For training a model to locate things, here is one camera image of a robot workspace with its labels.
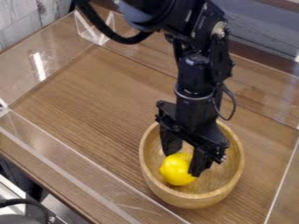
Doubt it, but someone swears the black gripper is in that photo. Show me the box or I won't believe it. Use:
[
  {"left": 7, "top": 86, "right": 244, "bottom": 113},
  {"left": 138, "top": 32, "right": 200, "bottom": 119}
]
[{"left": 153, "top": 84, "right": 230, "bottom": 178}]

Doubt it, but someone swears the yellow lemon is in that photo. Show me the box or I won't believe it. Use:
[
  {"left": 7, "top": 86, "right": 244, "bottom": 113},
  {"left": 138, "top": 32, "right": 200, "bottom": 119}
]
[{"left": 158, "top": 152, "right": 196, "bottom": 186}]

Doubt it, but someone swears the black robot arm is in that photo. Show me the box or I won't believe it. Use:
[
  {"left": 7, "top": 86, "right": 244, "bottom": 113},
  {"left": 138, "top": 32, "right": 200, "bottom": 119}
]
[{"left": 118, "top": 0, "right": 233, "bottom": 177}]

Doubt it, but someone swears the brown wooden bowl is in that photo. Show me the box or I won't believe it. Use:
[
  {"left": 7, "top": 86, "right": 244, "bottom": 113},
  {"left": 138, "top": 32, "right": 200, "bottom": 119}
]
[{"left": 138, "top": 122, "right": 244, "bottom": 209}]

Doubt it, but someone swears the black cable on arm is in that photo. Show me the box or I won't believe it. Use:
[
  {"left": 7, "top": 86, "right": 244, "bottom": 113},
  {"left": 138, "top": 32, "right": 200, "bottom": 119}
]
[{"left": 210, "top": 83, "right": 238, "bottom": 122}]

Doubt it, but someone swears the black cable lower left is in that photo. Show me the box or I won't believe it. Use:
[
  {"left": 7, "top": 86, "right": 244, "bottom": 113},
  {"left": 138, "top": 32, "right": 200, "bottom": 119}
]
[{"left": 0, "top": 198, "right": 50, "bottom": 224}]

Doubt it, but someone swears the clear acrylic corner bracket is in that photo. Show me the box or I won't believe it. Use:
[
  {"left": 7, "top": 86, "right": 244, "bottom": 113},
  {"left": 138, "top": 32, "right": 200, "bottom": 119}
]
[{"left": 73, "top": 10, "right": 115, "bottom": 46}]

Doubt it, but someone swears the thick black hose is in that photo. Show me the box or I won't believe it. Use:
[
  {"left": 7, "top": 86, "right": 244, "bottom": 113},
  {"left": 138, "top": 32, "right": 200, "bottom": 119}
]
[{"left": 73, "top": 0, "right": 154, "bottom": 46}]

